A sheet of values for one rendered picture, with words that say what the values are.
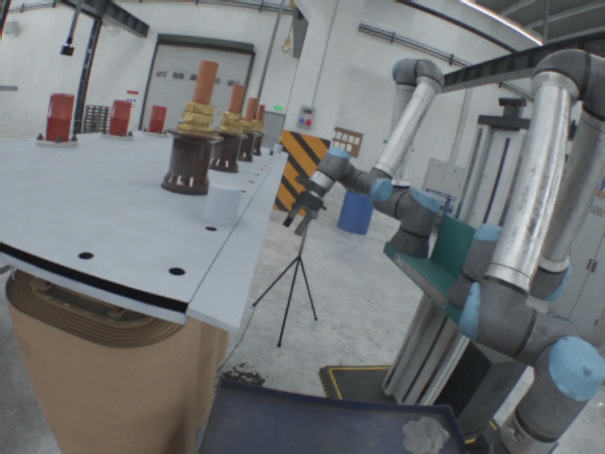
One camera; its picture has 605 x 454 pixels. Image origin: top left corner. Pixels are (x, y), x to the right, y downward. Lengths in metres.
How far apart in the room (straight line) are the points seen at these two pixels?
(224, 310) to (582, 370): 0.40
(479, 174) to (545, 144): 0.81
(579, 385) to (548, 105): 0.49
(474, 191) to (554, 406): 1.09
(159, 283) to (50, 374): 0.60
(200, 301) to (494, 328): 0.43
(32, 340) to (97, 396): 0.18
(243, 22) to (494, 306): 15.02
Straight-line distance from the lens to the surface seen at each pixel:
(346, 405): 0.86
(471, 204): 1.42
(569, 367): 0.45
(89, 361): 0.68
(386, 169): 1.19
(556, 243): 0.97
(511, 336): 0.54
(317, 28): 6.24
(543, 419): 0.48
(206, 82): 0.51
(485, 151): 1.42
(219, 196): 0.37
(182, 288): 0.24
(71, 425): 0.94
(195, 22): 15.79
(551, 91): 0.72
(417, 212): 1.38
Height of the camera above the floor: 1.48
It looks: 16 degrees down
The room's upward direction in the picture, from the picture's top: 13 degrees clockwise
